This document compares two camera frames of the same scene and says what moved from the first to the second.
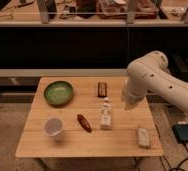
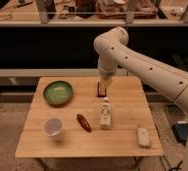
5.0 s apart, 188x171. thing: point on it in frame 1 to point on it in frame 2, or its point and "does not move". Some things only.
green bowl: x=58 y=94 does not move
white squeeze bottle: x=106 y=114 does not move
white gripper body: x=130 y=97 to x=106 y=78
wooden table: x=85 y=117 does not move
